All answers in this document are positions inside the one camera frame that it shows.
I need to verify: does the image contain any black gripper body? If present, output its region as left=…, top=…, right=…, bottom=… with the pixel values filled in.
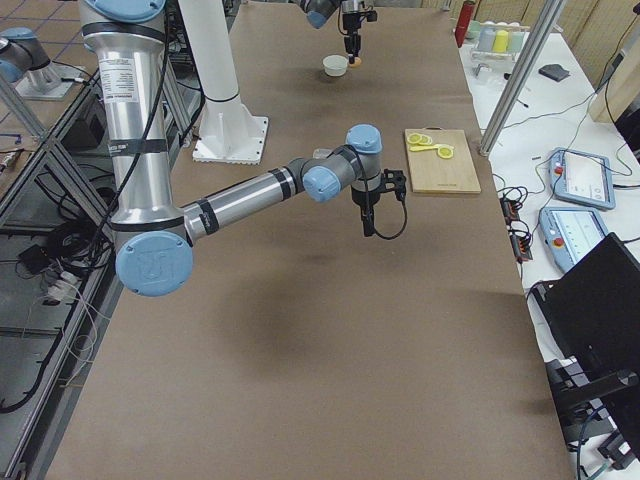
left=341, top=12, right=363, bottom=35
left=351, top=177, right=382, bottom=206

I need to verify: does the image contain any white plastic bowl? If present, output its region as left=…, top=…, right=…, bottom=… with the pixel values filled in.
left=322, top=55, right=349, bottom=77

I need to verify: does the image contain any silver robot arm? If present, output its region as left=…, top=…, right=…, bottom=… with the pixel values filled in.
left=1, top=1, right=377, bottom=92
left=79, top=1, right=382, bottom=297

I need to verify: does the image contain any clear plastic egg box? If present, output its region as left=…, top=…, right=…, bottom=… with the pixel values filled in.
left=312, top=148, right=333, bottom=159

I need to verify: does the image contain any wooden cutting board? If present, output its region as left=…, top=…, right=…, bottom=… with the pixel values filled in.
left=404, top=128, right=481, bottom=194

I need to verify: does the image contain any yellow plastic knife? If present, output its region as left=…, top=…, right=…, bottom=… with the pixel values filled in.
left=409, top=144, right=442, bottom=152

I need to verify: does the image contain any lemon slice by knife tip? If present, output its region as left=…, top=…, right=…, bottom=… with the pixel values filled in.
left=436, top=144, right=454, bottom=159

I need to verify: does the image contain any red thermos bottle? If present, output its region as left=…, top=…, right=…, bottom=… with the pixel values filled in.
left=454, top=0, right=476, bottom=48

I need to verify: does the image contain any grey cup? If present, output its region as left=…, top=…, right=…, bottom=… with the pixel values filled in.
left=477, top=27, right=496, bottom=52

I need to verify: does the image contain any yellow cup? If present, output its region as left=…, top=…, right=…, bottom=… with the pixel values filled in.
left=492, top=30, right=509, bottom=53

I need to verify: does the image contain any orange black usb hub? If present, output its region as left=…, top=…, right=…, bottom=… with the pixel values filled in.
left=500, top=196, right=533, bottom=264

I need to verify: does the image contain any blue teach pendant near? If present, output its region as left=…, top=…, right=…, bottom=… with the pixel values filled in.
left=539, top=207, right=609, bottom=273

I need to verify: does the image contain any blue teach pendant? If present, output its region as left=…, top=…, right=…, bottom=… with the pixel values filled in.
left=539, top=207, right=609, bottom=273
left=549, top=148, right=616, bottom=210

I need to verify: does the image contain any blue teach pendant far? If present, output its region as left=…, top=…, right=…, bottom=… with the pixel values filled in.
left=549, top=148, right=616, bottom=210

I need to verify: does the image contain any black monitor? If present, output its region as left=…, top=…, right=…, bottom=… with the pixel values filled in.
left=532, top=232, right=639, bottom=455

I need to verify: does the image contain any black looped camera cable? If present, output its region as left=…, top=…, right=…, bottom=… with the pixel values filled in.
left=372, top=197, right=408, bottom=240

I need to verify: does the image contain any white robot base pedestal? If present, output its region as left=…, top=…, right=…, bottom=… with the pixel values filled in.
left=179, top=0, right=269, bottom=165

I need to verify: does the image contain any aluminium frame post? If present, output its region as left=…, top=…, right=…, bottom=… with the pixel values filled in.
left=479, top=0, right=567, bottom=157

